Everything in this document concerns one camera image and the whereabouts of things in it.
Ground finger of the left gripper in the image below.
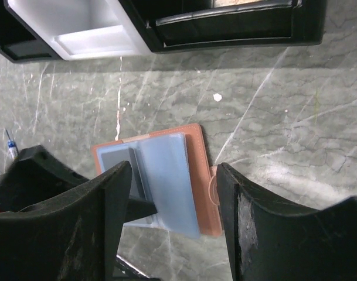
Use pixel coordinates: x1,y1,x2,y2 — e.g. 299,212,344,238
0,145,158,225

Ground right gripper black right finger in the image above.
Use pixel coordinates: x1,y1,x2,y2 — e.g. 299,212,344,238
216,163,357,280

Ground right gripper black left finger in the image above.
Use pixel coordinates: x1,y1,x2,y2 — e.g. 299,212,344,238
0,160,134,281

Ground orange leather card holder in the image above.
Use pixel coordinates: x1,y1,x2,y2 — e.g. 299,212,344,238
91,124,222,238

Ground grey card in holder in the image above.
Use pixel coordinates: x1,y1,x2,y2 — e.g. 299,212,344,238
100,148,154,225

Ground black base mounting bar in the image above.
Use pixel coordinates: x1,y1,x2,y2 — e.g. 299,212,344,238
113,255,161,281

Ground black white three-compartment tray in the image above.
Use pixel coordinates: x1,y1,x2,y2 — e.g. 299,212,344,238
0,1,327,63

